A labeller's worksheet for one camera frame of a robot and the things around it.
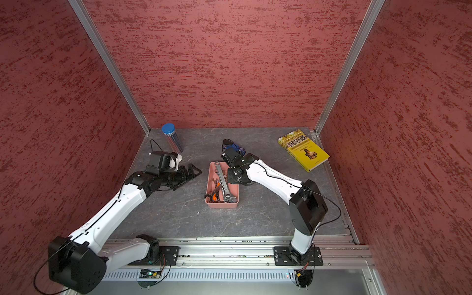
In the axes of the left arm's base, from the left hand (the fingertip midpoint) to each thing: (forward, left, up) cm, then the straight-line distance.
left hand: (194, 179), depth 79 cm
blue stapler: (+32, -13, -13) cm, 37 cm away
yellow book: (+28, -58, -13) cm, 66 cm away
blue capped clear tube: (+28, +18, +3) cm, 33 cm away
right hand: (+2, -18, -6) cm, 19 cm away
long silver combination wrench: (-2, -15, -13) cm, 19 cm away
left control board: (-33, +17, -18) cm, 41 cm away
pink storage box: (+4, -17, -15) cm, 23 cm away
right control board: (-34, -46, -16) cm, 59 cm away
